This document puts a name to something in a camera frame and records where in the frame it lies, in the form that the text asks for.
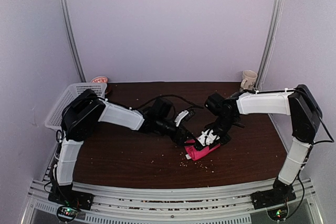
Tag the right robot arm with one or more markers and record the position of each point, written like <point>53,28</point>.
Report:
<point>297,104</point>

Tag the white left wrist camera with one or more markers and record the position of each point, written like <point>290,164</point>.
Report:
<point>184,116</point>

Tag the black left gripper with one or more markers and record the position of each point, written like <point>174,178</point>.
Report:
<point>180,142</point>

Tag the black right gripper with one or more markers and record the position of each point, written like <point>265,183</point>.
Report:
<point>224,140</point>

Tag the beige printed mug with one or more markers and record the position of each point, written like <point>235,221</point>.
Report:
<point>249,78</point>

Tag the red white bowl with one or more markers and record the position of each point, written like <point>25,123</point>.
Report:
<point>100,79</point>

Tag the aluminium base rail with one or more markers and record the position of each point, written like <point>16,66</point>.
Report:
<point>221,204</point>

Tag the aluminium post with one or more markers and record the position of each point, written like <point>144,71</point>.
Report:
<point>270,42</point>
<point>71,40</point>

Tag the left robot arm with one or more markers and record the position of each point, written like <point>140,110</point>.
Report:
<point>81,116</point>

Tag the right aluminium post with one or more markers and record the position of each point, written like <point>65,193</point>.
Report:
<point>270,42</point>

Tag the pink towel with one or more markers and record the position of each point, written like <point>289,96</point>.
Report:
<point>194,154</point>

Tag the left aluminium post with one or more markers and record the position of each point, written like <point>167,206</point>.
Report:
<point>71,40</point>

